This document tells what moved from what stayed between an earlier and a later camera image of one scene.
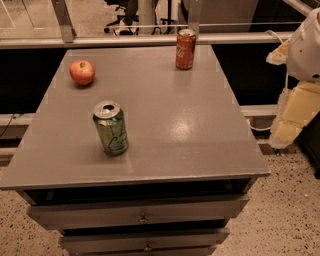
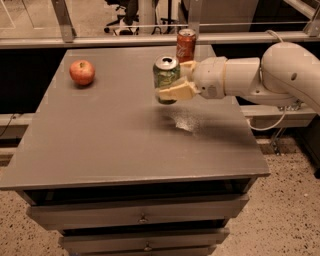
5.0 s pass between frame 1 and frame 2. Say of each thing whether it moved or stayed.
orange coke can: stayed
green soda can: moved
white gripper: moved
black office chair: stayed
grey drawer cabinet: stayed
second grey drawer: stayed
